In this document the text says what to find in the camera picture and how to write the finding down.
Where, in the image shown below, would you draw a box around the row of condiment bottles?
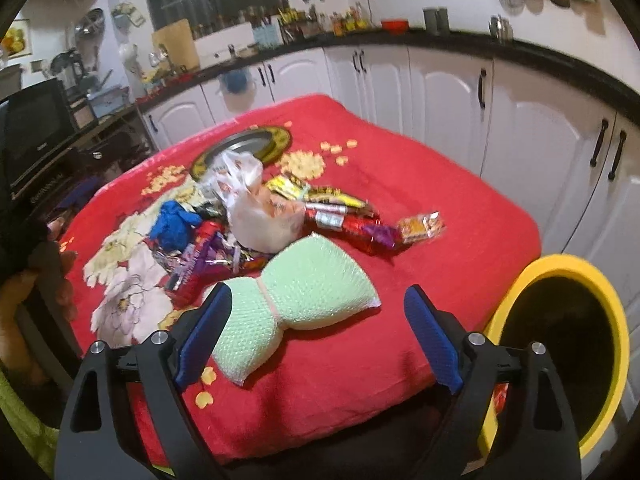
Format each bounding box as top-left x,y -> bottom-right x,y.
320,2 -> 381,37

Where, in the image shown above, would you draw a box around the black electric kettle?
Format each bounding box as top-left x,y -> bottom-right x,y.
50,50 -> 84,97

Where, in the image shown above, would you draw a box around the dark wooden side table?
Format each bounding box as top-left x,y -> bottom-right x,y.
0,102 -> 157,213

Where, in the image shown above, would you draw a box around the white kitchen cabinets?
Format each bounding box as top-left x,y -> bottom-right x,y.
140,44 -> 640,281

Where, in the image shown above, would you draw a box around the white jug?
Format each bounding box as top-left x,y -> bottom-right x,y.
120,44 -> 142,87

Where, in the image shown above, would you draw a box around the green mesh sponge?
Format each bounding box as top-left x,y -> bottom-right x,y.
210,232 -> 382,387

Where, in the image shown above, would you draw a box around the green cloth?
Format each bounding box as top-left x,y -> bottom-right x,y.
0,367 -> 58,478

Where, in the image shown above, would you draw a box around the person's left hand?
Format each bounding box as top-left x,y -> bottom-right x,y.
30,240 -> 79,323

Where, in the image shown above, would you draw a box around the gold rimmed oval metal plate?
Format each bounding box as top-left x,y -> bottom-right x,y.
190,125 -> 293,182

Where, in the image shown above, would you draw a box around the hanging metal colander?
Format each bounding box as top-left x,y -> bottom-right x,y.
75,8 -> 106,42

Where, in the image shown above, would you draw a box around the metal teapot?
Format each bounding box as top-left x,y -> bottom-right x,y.
489,15 -> 514,44

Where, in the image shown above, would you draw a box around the light blue knife block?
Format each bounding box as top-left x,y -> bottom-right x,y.
252,22 -> 279,51

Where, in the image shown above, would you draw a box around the black kitchen countertop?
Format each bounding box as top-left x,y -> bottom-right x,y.
135,29 -> 640,128

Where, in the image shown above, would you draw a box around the wall mounted utensil holder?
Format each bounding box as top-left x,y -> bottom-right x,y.
111,2 -> 146,29

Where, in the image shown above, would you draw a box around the pile of snack wrappers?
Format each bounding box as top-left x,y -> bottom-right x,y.
142,172 -> 401,306

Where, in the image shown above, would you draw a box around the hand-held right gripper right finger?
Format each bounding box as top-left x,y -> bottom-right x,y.
404,285 -> 583,480

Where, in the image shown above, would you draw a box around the orange snack packet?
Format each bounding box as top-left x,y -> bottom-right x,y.
397,211 -> 446,243

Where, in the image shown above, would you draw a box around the red floral blanket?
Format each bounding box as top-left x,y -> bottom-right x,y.
60,94 -> 543,466

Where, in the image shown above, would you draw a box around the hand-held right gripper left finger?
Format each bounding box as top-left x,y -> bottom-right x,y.
54,282 -> 233,480

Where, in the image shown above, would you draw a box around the fruit wall picture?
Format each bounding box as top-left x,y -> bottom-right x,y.
0,20 -> 31,59

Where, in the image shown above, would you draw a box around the grey blue storage box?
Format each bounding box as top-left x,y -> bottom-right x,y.
90,87 -> 131,119

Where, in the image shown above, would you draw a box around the chopstick holder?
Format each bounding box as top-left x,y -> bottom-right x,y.
277,7 -> 307,44

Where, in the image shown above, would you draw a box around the yellow round bin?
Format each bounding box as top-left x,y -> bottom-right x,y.
477,254 -> 631,463

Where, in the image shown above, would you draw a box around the white plastic bag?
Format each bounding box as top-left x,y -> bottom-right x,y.
207,150 -> 308,253

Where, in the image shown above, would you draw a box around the wooden cutting board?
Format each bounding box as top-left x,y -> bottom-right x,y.
151,19 -> 201,72

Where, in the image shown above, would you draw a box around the black microwave oven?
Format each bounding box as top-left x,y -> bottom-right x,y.
0,77 -> 77,192

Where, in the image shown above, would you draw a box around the blue round hanging bag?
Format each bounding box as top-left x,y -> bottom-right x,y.
220,70 -> 256,97

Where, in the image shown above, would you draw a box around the person's left forearm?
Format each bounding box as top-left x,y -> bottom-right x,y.
0,277 -> 38,383

